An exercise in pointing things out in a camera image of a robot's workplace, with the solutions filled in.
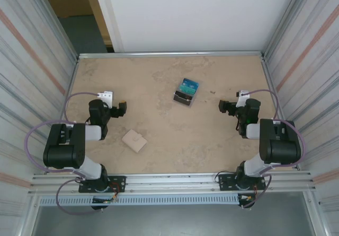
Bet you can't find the clear plastic card box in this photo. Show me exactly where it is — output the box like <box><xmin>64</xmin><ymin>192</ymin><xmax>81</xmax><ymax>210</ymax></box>
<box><xmin>173</xmin><ymin>77</ymin><xmax>204</xmax><ymax>107</ymax></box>

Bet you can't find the beige card holder wallet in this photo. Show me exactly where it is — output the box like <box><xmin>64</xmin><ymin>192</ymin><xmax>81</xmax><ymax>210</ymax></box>
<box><xmin>121</xmin><ymin>129</ymin><xmax>148</xmax><ymax>154</ymax></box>

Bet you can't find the teal card in box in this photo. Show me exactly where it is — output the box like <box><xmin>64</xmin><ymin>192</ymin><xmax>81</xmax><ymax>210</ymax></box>
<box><xmin>176</xmin><ymin>84</ymin><xmax>198</xmax><ymax>95</ymax></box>

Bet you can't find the white door frame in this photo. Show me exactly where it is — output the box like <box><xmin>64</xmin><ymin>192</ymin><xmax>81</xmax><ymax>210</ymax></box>
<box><xmin>92</xmin><ymin>0</ymin><xmax>125</xmax><ymax>53</ymax></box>

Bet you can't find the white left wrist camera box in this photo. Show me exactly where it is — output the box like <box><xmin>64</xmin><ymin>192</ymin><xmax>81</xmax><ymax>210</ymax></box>
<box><xmin>96</xmin><ymin>90</ymin><xmax>114</xmax><ymax>108</ymax></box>

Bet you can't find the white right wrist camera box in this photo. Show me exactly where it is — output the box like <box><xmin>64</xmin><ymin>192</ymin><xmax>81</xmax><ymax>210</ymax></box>
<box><xmin>236</xmin><ymin>89</ymin><xmax>250</xmax><ymax>108</ymax></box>

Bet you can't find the aluminium table edge rail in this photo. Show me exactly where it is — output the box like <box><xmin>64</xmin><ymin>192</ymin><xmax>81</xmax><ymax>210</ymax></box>
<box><xmin>261</xmin><ymin>57</ymin><xmax>300</xmax><ymax>171</ymax></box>
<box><xmin>77</xmin><ymin>50</ymin><xmax>265</xmax><ymax>59</ymax></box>

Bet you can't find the blue card in box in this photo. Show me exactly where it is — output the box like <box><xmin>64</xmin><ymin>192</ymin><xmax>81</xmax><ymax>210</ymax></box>
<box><xmin>181</xmin><ymin>77</ymin><xmax>200</xmax><ymax>91</ymax></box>

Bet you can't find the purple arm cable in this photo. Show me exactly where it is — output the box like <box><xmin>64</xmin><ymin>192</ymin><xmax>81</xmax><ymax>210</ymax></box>
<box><xmin>24</xmin><ymin>91</ymin><xmax>106</xmax><ymax>215</ymax></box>
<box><xmin>242</xmin><ymin>89</ymin><xmax>307</xmax><ymax>209</ymax></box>

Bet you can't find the grey slotted cable duct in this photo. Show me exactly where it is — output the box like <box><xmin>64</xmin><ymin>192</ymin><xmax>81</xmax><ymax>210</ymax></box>
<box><xmin>39</xmin><ymin>195</ymin><xmax>240</xmax><ymax>206</ymax></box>

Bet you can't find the aluminium mounting rail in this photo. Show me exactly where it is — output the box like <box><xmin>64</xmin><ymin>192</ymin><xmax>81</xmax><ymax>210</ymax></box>
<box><xmin>31</xmin><ymin>170</ymin><xmax>317</xmax><ymax>194</ymax></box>

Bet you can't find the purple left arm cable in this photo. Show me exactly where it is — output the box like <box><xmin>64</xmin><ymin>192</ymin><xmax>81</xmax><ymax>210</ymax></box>
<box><xmin>24</xmin><ymin>91</ymin><xmax>106</xmax><ymax>215</ymax></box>

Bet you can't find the black card in box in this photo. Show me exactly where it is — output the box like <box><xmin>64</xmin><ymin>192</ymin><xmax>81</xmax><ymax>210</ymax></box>
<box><xmin>174</xmin><ymin>90</ymin><xmax>193</xmax><ymax>106</ymax></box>

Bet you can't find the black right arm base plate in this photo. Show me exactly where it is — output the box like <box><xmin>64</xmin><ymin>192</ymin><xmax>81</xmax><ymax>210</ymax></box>
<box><xmin>218</xmin><ymin>173</ymin><xmax>266</xmax><ymax>191</ymax></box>

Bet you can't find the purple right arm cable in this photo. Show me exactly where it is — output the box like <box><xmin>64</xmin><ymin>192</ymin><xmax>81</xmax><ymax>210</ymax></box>
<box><xmin>242</xmin><ymin>89</ymin><xmax>307</xmax><ymax>209</ymax></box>

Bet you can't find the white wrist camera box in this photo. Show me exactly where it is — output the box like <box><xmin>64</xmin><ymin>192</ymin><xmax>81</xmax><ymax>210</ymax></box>
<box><xmin>96</xmin><ymin>90</ymin><xmax>114</xmax><ymax>108</ymax></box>
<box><xmin>236</xmin><ymin>89</ymin><xmax>250</xmax><ymax>108</ymax></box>

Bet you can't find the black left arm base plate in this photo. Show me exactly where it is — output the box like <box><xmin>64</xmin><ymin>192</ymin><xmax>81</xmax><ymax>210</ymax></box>
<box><xmin>78</xmin><ymin>176</ymin><xmax>127</xmax><ymax>194</ymax></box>

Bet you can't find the corrugated plastic side panel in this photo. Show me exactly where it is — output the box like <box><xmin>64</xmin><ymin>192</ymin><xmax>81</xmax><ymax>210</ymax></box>
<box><xmin>0</xmin><ymin>0</ymin><xmax>79</xmax><ymax>221</ymax></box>
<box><xmin>264</xmin><ymin>0</ymin><xmax>339</xmax><ymax>210</ymax></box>

